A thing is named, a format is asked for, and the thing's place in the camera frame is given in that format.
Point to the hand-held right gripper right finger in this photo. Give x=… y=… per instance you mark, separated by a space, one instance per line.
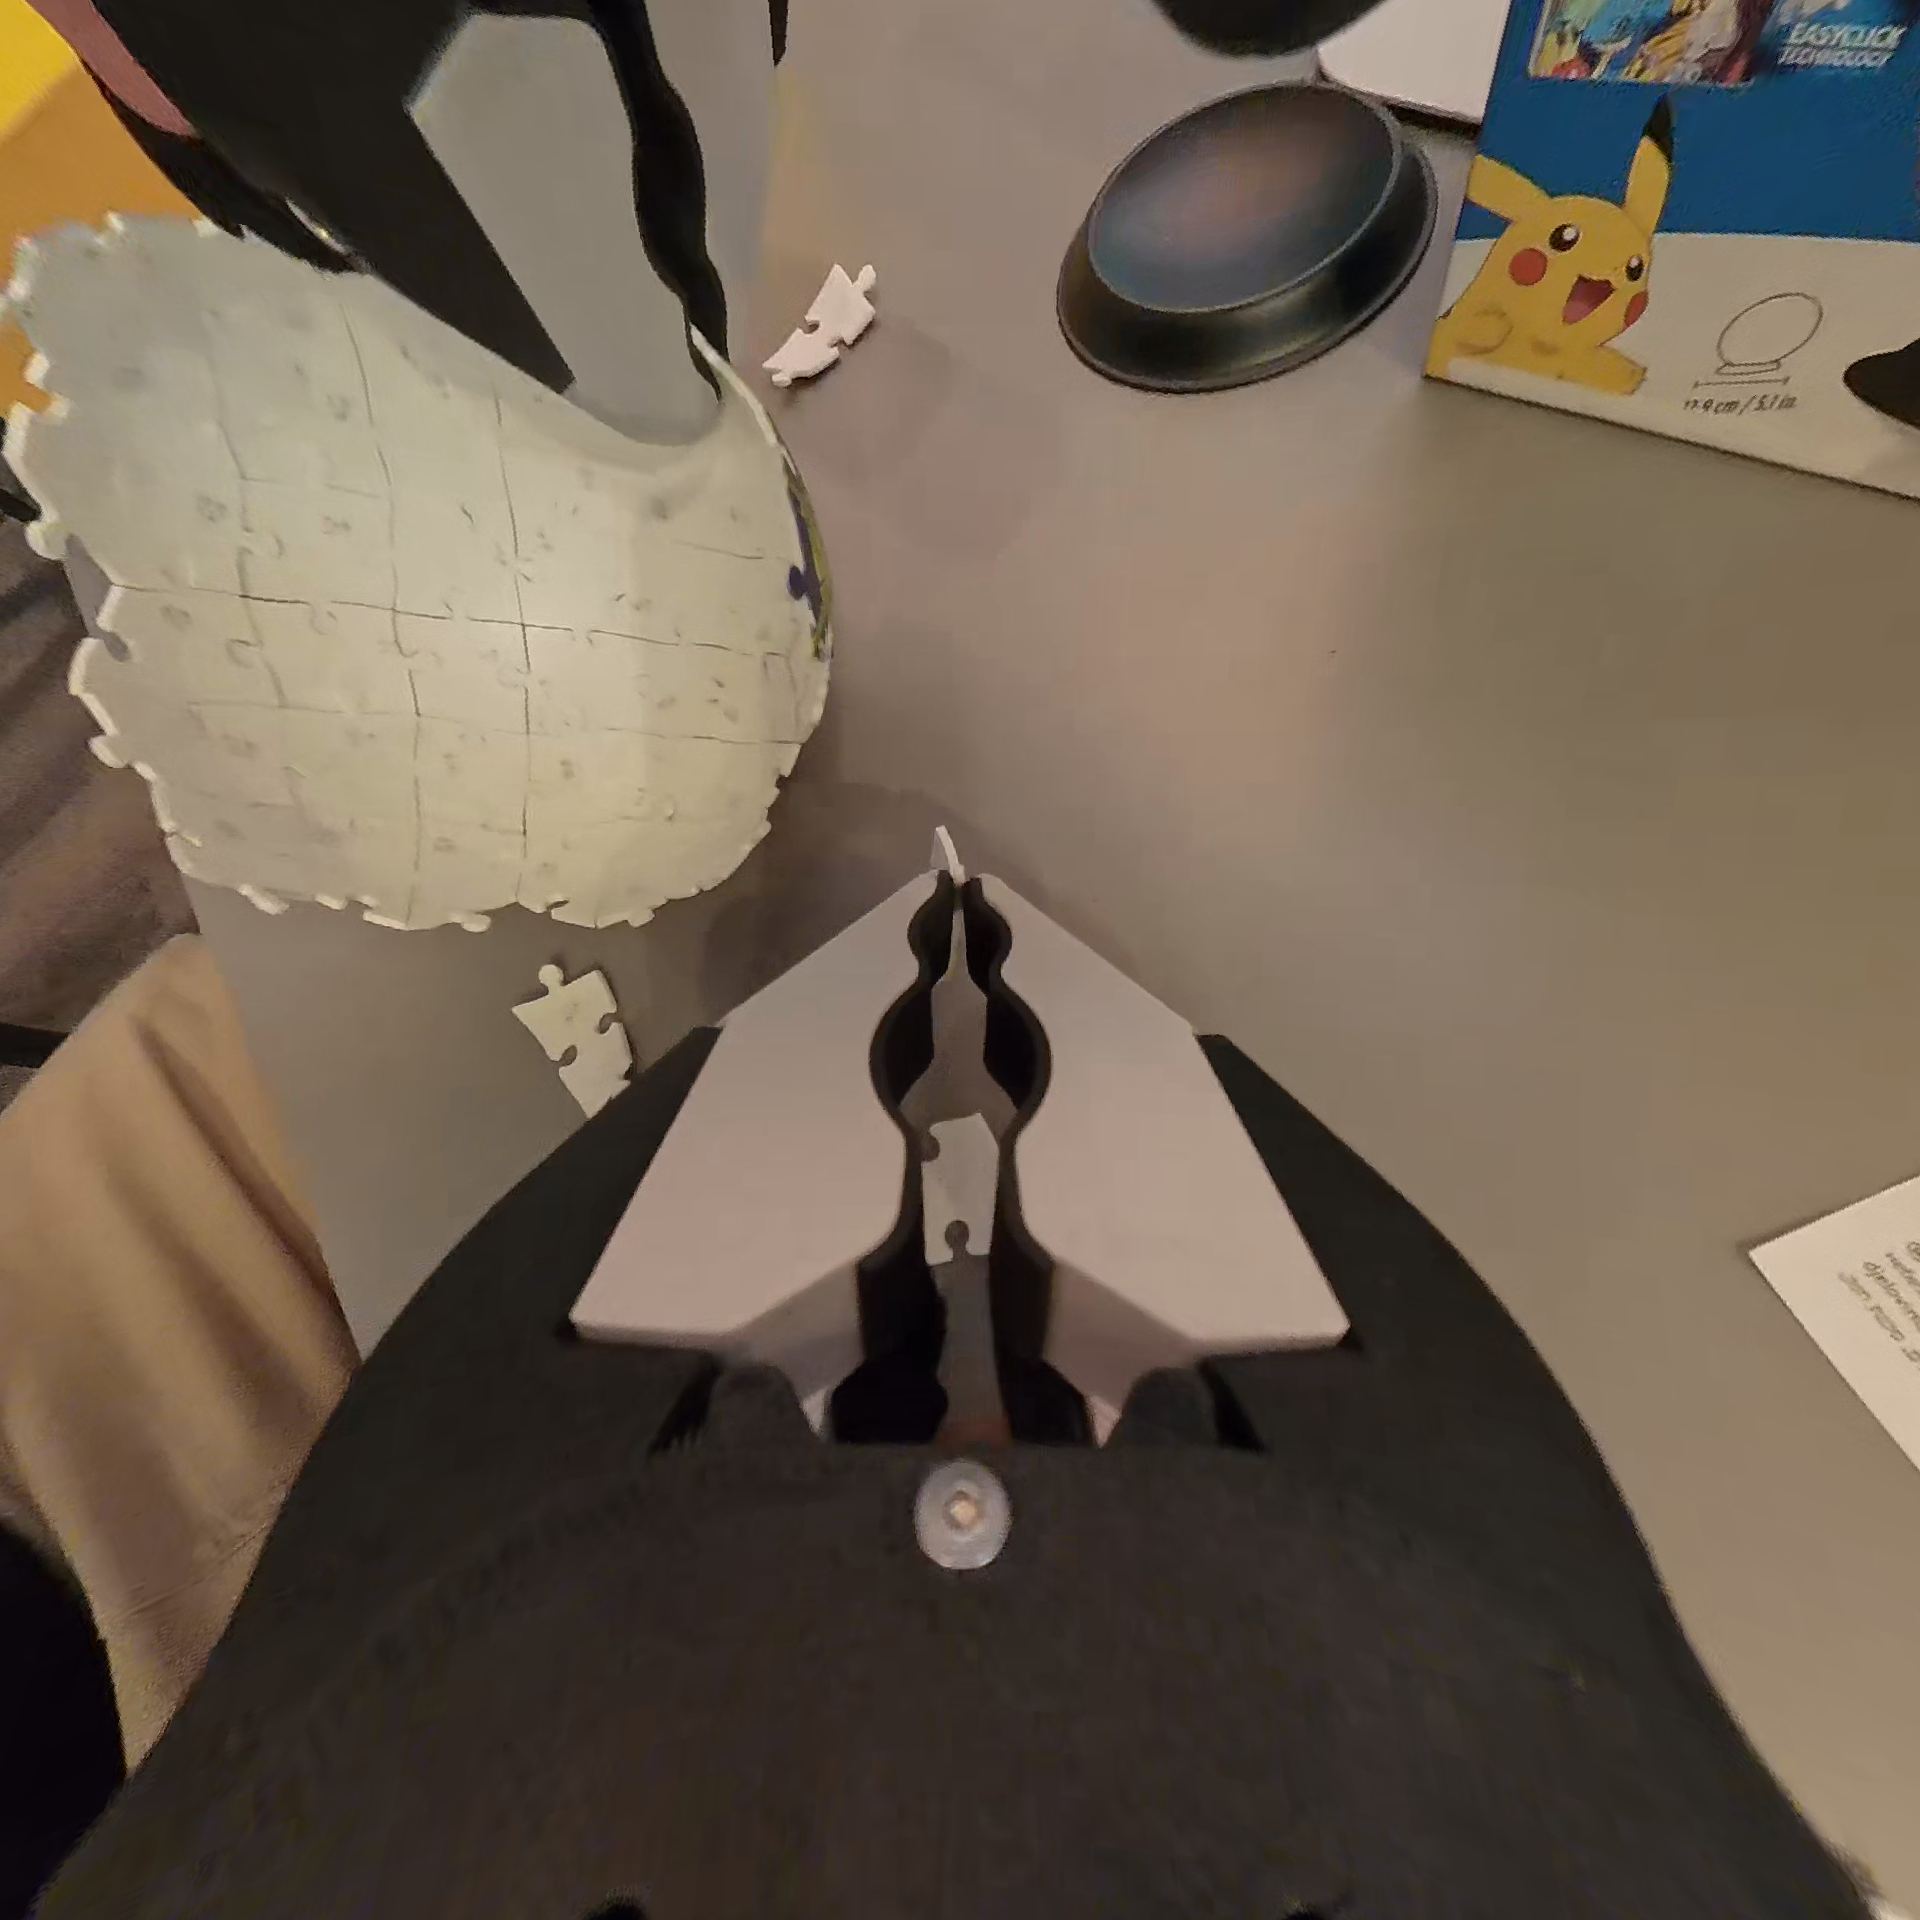
x=1170 y=1202

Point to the black rounded object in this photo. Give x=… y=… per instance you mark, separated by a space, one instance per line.
x=1258 y=23

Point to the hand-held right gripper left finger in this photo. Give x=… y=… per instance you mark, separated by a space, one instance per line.
x=749 y=1202

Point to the person's beige trousers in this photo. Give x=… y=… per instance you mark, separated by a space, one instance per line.
x=151 y=1274

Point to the joined white puzzle piece pair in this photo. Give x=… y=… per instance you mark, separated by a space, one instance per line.
x=578 y=1027
x=820 y=327

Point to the yellow plastic bin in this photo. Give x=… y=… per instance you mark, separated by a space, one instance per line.
x=61 y=134

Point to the partly built puzzle ball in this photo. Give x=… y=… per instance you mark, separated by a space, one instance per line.
x=374 y=630

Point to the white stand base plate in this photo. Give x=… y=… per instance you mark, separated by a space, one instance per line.
x=1426 y=53

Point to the blue puzzle box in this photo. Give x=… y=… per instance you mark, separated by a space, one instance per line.
x=1679 y=224

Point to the white instruction sheet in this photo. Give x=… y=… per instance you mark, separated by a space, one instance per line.
x=1851 y=1306

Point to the black round puzzle stand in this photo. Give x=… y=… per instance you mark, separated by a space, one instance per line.
x=1245 y=224

